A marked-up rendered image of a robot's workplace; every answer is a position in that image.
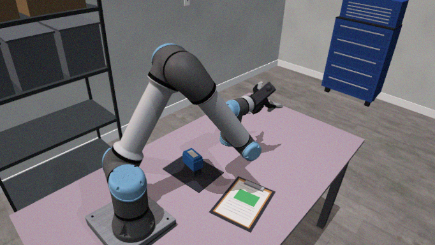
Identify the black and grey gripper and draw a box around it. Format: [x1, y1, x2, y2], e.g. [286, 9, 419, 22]
[249, 81, 283, 114]

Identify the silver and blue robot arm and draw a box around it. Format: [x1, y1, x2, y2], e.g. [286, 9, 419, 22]
[102, 43, 262, 243]

